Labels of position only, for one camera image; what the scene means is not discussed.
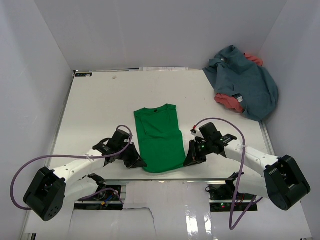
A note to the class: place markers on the white printed label strip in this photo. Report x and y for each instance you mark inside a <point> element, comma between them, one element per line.
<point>163,69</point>

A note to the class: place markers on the coral red t shirt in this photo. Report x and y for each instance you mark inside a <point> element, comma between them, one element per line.
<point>229,102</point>

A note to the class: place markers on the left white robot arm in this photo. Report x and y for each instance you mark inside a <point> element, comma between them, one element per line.
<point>50,188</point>

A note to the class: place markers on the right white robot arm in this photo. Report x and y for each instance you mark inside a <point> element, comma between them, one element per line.
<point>279,179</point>

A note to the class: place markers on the black label sticker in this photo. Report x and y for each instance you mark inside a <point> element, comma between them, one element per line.
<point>83,74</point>

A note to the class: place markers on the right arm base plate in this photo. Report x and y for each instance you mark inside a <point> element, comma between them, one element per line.
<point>221,196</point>

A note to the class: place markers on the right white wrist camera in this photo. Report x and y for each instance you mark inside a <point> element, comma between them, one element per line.
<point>195,132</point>

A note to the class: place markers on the blue-grey t shirt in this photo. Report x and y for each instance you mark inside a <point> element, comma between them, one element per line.
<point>231,73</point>

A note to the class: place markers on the white paper sheet front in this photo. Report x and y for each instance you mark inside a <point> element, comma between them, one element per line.
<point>171,210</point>

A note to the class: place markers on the green polo shirt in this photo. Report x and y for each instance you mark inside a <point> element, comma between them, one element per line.
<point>160,139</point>

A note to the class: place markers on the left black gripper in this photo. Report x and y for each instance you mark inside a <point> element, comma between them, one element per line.
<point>135,161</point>

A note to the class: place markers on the aluminium table frame rail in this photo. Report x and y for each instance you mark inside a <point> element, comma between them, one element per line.
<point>271,150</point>

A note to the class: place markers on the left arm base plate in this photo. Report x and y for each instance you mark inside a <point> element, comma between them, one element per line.
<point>104,201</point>

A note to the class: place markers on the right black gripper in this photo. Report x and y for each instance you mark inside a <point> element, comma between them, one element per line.
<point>193,156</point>

